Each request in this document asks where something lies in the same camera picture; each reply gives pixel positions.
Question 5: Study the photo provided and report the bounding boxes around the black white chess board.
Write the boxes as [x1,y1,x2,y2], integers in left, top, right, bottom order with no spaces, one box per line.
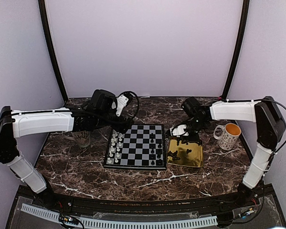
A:
[103,124,167,170]

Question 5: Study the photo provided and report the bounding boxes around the gold metal tray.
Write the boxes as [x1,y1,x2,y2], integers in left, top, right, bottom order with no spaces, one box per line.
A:
[166,137,204,168]

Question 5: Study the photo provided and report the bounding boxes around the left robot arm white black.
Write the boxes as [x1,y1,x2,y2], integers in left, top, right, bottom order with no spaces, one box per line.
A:
[0,89,139,208]

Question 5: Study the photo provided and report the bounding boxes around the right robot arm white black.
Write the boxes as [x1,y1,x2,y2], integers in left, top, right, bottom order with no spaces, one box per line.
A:
[177,96,286,207]

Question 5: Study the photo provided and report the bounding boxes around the yellow inside cactus mug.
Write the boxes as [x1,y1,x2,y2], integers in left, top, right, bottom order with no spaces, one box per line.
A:
[213,123,241,151]

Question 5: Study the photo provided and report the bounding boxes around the tall cactus print mug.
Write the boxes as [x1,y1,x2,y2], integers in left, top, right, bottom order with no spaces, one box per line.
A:
[62,131,91,148]

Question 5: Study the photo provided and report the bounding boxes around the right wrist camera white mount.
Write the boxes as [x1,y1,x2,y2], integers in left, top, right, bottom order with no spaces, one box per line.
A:
[169,124,189,137]

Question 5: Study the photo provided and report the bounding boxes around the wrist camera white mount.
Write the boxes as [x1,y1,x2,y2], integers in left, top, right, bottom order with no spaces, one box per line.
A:
[116,94,130,117]
[169,124,189,137]

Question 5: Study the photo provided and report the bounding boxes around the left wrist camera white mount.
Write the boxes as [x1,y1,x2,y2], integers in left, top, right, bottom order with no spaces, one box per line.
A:
[116,94,130,117]

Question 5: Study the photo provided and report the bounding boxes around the black front rail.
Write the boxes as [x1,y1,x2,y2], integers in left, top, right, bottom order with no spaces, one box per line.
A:
[55,193,237,214]

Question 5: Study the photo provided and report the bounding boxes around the white slotted cable duct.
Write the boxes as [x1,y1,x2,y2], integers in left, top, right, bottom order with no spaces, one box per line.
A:
[20,204,218,229]

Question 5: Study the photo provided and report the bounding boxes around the right black frame post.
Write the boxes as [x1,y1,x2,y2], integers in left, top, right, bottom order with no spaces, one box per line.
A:
[221,0,250,99]

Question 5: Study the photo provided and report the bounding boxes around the black frame post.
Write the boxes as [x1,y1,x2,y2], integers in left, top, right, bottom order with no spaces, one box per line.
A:
[38,0,69,102]
[221,0,250,99]

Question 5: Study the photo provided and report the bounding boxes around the left black frame post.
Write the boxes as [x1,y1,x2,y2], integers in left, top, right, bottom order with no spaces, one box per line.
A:
[38,0,69,102]

